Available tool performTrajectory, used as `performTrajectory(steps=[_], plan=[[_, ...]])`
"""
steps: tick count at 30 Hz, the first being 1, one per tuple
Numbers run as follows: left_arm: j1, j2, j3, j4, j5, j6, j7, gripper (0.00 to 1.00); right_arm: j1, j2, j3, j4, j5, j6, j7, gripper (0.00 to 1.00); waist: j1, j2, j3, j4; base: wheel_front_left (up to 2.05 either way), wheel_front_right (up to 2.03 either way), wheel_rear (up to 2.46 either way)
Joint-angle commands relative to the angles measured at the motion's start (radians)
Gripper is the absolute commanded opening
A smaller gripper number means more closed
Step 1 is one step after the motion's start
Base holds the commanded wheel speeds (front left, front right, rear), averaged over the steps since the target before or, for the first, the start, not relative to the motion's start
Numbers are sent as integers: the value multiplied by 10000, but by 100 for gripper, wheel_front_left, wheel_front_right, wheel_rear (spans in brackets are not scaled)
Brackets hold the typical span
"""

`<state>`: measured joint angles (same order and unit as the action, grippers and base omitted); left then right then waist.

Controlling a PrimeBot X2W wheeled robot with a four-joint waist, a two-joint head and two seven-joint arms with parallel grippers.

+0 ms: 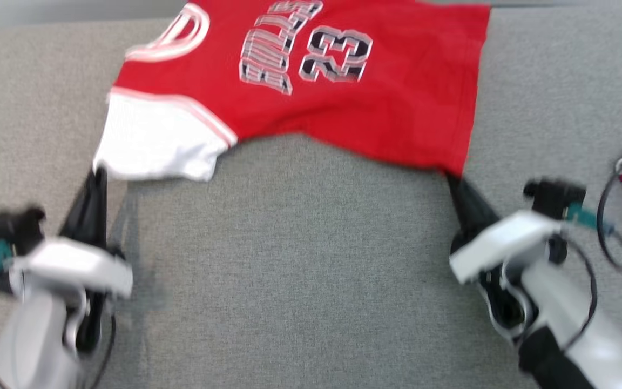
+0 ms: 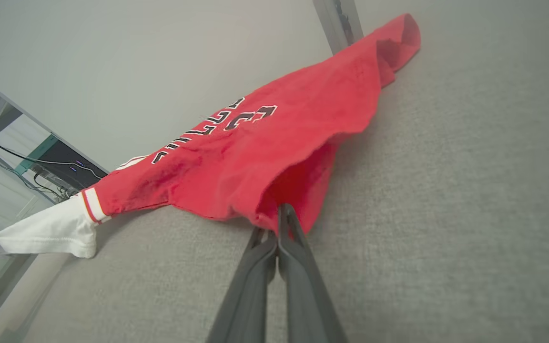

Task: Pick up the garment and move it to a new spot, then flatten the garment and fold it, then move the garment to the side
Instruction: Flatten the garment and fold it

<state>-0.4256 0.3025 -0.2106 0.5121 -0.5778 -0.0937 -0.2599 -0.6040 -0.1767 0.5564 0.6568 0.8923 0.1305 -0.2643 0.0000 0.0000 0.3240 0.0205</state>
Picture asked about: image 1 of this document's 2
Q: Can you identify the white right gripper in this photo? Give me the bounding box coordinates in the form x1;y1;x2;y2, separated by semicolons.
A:
446;176;561;285

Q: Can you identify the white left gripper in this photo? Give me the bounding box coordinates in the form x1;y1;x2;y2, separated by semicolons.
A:
11;167;133;297

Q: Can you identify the red jersey with white sleeves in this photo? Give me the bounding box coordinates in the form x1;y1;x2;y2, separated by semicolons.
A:
92;0;491;182

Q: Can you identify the teal right camera connector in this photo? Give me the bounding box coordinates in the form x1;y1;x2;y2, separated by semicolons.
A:
566;203;616;237

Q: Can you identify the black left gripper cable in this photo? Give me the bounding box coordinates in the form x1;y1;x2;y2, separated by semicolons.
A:
87;311;118;389

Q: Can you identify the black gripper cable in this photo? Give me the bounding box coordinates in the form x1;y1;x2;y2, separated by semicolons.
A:
557;238;599;352
87;311;118;389

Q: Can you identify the black right camera cable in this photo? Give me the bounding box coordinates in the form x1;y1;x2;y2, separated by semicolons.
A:
596;154;622;272

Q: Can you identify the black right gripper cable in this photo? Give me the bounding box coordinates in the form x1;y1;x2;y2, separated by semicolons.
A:
557;238;599;352

